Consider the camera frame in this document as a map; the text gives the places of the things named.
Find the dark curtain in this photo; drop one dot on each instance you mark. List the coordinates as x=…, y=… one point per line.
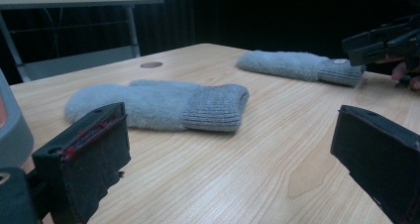
x=264, y=16

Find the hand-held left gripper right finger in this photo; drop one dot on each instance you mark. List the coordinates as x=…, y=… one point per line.
x=379, y=158

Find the grey fuzzy sock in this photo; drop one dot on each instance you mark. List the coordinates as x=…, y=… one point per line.
x=142, y=103
x=290, y=64

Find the white metal table frame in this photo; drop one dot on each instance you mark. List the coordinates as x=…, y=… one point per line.
x=82, y=1

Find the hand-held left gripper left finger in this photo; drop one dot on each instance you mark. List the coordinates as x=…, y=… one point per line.
x=82, y=158

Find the round grey table grommet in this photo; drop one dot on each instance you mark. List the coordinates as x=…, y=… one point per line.
x=151, y=64

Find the grey device with orange panel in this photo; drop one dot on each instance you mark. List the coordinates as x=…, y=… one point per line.
x=13, y=134

